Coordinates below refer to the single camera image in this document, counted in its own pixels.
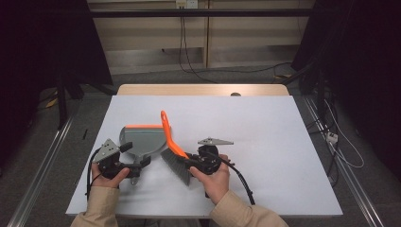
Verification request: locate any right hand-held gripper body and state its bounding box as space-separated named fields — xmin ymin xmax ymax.
xmin=193 ymin=136 xmax=235 ymax=176

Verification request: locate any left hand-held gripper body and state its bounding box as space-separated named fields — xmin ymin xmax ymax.
xmin=92 ymin=138 xmax=143 ymax=180

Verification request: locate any gray dustpan with orange lip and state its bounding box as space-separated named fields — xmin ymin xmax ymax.
xmin=118 ymin=124 xmax=173 ymax=186

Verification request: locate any orange brush with gray bristles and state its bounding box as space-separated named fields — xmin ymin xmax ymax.
xmin=159 ymin=110 xmax=193 ymax=187

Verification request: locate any person's right hand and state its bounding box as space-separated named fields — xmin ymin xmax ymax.
xmin=188 ymin=154 xmax=232 ymax=206

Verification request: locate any person's left hand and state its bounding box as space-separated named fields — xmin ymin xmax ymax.
xmin=91 ymin=163 xmax=131 ymax=189

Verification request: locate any wooden table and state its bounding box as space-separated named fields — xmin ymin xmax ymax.
xmin=116 ymin=83 xmax=290 ymax=97

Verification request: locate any black metal stand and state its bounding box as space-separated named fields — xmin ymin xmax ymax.
xmin=55 ymin=62 xmax=85 ymax=131

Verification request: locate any white table cover board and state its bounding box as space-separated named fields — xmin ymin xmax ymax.
xmin=65 ymin=95 xmax=344 ymax=218

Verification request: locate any white power strip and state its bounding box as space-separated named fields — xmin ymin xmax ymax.
xmin=325 ymin=131 xmax=340 ymax=145

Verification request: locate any black curtain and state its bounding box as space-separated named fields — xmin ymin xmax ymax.
xmin=0 ymin=0 xmax=113 ymax=173
xmin=290 ymin=0 xmax=401 ymax=183

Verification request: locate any black horizontal metal bar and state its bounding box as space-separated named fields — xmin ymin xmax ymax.
xmin=89 ymin=9 xmax=316 ymax=19

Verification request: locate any left hand-held gripper black cable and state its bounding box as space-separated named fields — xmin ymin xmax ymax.
xmin=85 ymin=147 xmax=102 ymax=201

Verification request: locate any hand-held gripper black cable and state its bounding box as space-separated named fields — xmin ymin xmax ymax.
xmin=85 ymin=147 xmax=102 ymax=201
xmin=204 ymin=150 xmax=256 ymax=206

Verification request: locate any right hand-held gripper black cable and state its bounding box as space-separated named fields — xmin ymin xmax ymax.
xmin=204 ymin=150 xmax=256 ymax=206

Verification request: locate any aluminium floor rail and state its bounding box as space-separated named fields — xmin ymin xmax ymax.
xmin=7 ymin=115 xmax=76 ymax=227
xmin=303 ymin=96 xmax=385 ymax=227

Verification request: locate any hanging black cable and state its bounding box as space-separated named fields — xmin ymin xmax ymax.
xmin=178 ymin=16 xmax=219 ymax=85

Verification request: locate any bundle of black cables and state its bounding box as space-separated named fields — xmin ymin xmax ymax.
xmin=306 ymin=91 xmax=340 ymax=187

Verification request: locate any white cable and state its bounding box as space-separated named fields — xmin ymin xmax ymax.
xmin=323 ymin=99 xmax=366 ymax=169

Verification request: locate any white wall outlet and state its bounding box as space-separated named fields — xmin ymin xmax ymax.
xmin=175 ymin=0 xmax=200 ymax=9

